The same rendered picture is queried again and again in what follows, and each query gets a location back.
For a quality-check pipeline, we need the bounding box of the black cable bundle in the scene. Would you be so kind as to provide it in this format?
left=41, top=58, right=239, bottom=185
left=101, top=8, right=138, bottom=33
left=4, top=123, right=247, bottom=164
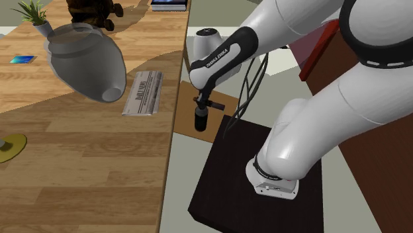
left=222, top=52, right=269, bottom=140

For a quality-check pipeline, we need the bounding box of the small blue card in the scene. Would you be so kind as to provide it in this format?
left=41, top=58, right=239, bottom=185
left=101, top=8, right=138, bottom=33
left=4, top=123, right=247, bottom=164
left=8, top=55, right=38, bottom=65

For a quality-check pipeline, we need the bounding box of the reddish brown cabinet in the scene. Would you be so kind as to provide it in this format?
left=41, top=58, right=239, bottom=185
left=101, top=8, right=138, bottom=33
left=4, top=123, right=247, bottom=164
left=288, top=19, right=413, bottom=233

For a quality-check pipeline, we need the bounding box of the dark robot stand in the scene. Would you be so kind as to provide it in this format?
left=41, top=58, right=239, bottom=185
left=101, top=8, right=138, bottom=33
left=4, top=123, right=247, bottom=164
left=187, top=114, right=325, bottom=233

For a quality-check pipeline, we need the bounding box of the wooden table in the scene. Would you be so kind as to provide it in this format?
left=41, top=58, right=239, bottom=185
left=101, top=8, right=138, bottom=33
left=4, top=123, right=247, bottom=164
left=0, top=0, right=193, bottom=233

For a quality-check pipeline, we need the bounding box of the green plant in grey pot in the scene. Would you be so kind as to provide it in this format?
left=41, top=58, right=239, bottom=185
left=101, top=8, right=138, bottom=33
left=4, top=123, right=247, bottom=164
left=11, top=0, right=54, bottom=38

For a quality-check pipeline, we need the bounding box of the tan flat board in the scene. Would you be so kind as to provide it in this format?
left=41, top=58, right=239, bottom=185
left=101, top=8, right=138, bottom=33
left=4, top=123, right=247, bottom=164
left=173, top=80, right=240, bottom=145

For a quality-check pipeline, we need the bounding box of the folded grey newspaper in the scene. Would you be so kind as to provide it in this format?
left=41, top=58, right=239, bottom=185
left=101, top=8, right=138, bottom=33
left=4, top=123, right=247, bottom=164
left=121, top=70, right=165, bottom=117

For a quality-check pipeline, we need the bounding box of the grey glass vase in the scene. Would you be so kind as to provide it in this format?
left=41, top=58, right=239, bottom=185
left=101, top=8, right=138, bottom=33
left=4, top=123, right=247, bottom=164
left=43, top=22, right=128, bottom=104

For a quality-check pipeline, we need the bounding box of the dark brown teddy bear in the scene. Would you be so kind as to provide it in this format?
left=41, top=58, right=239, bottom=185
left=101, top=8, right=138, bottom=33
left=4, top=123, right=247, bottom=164
left=66, top=0, right=124, bottom=32

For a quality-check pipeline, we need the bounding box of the yellow plate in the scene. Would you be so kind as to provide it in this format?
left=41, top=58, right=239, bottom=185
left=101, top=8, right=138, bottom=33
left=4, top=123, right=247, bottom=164
left=0, top=133, right=28, bottom=164

